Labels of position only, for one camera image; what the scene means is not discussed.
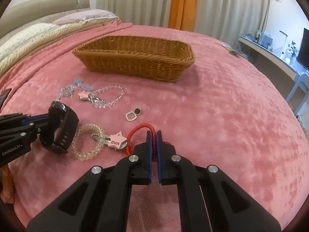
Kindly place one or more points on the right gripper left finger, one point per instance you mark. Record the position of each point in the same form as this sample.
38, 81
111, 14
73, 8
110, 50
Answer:
99, 199

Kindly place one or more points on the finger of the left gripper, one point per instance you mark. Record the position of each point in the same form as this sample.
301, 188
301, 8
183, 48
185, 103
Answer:
20, 119
29, 130

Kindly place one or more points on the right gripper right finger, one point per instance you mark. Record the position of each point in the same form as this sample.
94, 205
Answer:
209, 200

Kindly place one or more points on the black smartwatch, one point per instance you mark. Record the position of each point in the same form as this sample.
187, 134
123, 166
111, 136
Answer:
60, 130

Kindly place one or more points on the silver square pendant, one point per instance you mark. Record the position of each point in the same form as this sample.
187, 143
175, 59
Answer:
132, 115

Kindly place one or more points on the pink star keychain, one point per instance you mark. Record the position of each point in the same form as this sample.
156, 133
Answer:
116, 141

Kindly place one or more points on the person left hand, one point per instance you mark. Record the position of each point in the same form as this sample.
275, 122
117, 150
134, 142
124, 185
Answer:
7, 194

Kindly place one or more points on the pink star key charm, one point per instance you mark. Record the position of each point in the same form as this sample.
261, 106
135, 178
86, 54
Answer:
91, 97

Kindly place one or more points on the white floral pillow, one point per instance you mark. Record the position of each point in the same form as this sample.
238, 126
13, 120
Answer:
25, 36

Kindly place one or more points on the pink bed blanket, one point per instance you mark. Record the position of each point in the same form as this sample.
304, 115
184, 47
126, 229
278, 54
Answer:
221, 111

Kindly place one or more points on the beige folded quilt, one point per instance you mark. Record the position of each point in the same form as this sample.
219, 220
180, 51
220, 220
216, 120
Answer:
51, 37

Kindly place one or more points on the beige headboard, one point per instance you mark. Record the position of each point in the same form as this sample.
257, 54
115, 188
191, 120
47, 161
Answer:
39, 11

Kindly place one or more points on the purple pillow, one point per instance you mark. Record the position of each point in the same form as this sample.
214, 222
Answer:
85, 16

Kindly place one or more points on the brown wicker basket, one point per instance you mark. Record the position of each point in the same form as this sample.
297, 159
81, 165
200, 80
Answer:
137, 56

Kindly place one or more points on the small items on bed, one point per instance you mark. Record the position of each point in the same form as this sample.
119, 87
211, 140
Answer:
234, 52

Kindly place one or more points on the white desk lamp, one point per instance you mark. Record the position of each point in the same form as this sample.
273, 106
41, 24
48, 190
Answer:
283, 47

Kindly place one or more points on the white flower vase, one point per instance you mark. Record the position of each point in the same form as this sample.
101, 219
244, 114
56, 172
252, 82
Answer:
290, 53

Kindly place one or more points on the books on desk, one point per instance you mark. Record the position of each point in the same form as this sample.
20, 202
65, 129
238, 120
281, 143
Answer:
264, 39

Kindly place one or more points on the black television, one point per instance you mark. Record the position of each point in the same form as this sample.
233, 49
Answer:
303, 56

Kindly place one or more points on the orange curtain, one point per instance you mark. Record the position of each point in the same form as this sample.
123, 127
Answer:
182, 14

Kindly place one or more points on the beige curtain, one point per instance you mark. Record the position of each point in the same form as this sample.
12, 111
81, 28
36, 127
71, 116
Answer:
224, 20

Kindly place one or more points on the white wall desk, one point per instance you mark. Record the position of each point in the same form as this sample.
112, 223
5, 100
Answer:
293, 70

